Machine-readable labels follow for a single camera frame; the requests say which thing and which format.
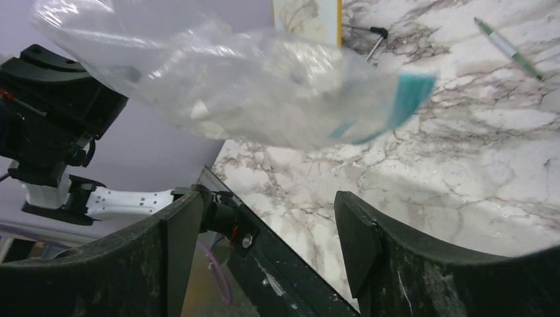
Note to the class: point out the small whiteboard yellow frame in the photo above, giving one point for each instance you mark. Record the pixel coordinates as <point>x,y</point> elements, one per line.
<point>319,20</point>

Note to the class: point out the green white pen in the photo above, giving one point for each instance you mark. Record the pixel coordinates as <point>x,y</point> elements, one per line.
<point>500,42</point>

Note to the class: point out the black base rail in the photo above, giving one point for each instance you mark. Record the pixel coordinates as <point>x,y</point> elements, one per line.
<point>272,275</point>

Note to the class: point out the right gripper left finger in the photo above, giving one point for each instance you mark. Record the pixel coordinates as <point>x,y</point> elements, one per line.
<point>141,270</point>

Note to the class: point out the clear zip top bag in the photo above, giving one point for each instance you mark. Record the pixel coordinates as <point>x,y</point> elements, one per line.
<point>263,86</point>

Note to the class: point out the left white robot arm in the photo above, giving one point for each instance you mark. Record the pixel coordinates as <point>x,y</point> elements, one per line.
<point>52,114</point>

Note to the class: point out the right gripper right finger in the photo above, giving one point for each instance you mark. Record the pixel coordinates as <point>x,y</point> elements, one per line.
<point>394,269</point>

